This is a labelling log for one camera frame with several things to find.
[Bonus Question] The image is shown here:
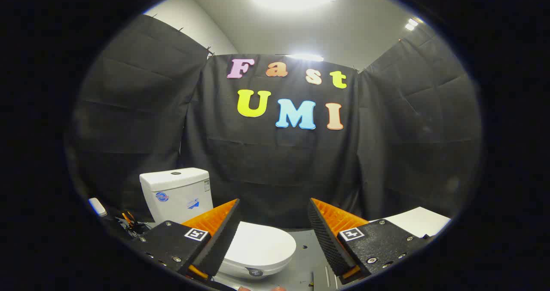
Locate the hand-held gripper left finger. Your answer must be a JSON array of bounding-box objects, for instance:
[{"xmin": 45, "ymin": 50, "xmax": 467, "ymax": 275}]
[{"xmin": 133, "ymin": 199, "xmax": 241, "ymax": 281}]

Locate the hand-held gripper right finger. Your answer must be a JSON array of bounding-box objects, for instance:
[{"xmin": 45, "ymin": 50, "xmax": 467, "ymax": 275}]
[{"xmin": 308, "ymin": 198, "xmax": 432, "ymax": 279}]

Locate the white toilet lid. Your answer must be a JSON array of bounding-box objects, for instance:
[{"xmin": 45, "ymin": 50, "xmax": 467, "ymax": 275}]
[{"xmin": 223, "ymin": 221, "xmax": 297, "ymax": 268}]

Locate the white ceramic toilet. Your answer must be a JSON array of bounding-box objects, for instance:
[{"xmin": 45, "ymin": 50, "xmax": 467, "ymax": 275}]
[{"xmin": 139, "ymin": 168, "xmax": 297, "ymax": 279}]

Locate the black backdrop cloth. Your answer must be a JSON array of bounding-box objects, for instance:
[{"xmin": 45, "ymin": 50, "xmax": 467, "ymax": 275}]
[{"xmin": 64, "ymin": 14, "xmax": 484, "ymax": 230}]

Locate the orange black tool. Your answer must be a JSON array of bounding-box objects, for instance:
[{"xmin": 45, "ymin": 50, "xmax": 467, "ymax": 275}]
[{"xmin": 114, "ymin": 211, "xmax": 149, "ymax": 240}]

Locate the grey white drawer cabinet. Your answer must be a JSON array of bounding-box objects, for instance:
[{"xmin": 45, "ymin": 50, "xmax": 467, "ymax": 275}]
[{"xmin": 382, "ymin": 206, "xmax": 452, "ymax": 239}]

